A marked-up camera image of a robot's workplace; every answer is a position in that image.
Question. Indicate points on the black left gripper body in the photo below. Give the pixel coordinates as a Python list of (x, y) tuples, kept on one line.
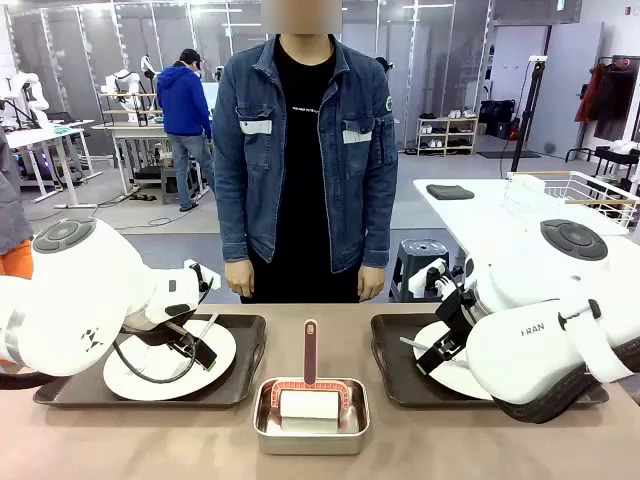
[(160, 334)]

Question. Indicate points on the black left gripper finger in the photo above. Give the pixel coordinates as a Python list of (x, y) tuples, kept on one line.
[(206, 357), (182, 349)]

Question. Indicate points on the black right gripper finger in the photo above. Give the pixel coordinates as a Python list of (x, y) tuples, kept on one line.
[(456, 350), (432, 357)]

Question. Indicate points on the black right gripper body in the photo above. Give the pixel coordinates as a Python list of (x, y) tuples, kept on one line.
[(457, 315)]

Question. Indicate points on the white round plate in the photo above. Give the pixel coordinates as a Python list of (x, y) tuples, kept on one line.
[(150, 387), (450, 380)]

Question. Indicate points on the dark brown serving tray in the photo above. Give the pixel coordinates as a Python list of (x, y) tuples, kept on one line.
[(240, 380), (390, 360)]

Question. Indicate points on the person's right forearm denim sleeve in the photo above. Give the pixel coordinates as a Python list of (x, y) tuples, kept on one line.
[(235, 215)]

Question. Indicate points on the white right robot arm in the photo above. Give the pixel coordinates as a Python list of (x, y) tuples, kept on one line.
[(525, 345)]

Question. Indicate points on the white robot arm on desk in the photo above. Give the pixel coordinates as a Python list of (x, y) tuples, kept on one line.
[(30, 85)]

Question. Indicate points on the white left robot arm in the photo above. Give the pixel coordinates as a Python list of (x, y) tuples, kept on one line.
[(75, 300)]

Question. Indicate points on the person's left forearm denim sleeve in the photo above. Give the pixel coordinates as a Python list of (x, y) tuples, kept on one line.
[(375, 215)]

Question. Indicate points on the person's right hand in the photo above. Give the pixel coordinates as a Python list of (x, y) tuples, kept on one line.
[(240, 277)]

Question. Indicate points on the person's left hand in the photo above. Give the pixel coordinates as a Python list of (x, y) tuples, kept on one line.
[(371, 284)]

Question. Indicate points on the silver metal utensil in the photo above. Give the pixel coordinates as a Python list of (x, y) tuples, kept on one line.
[(412, 343), (210, 325)]

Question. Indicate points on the grey plastic stool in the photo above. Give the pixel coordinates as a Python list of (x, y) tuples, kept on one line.
[(420, 250)]

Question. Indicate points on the white table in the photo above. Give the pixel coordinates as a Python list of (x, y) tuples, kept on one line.
[(480, 215)]

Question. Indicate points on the folded dark grey cloth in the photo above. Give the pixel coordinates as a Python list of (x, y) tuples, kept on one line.
[(450, 191)]

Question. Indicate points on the rectangular steel tin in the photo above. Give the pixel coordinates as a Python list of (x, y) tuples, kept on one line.
[(310, 444)]

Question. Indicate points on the square grey stool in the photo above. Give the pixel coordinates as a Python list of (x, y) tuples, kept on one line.
[(169, 187)]

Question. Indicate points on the wooden shoe rack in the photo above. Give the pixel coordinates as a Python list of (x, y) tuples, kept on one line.
[(447, 134)]

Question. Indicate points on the person in denim jacket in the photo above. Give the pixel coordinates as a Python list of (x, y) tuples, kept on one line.
[(305, 175)]

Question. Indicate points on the black tripod stand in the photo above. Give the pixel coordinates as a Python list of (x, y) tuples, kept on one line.
[(525, 115)]

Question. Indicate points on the black utility cart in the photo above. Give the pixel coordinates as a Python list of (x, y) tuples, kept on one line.
[(615, 156)]

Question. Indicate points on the person in blue hoodie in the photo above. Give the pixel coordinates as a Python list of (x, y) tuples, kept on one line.
[(182, 105)]

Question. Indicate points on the white desk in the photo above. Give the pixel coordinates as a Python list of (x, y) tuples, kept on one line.
[(45, 134)]

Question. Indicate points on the white humanoid robot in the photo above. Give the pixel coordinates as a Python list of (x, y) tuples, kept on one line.
[(122, 85)]

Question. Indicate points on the coat rack with dark coats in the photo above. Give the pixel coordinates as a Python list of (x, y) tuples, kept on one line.
[(615, 100)]

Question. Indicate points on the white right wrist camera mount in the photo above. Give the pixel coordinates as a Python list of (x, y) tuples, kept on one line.
[(420, 282)]

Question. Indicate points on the white workbench with wooden frame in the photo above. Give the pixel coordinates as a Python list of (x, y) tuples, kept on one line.
[(130, 129)]

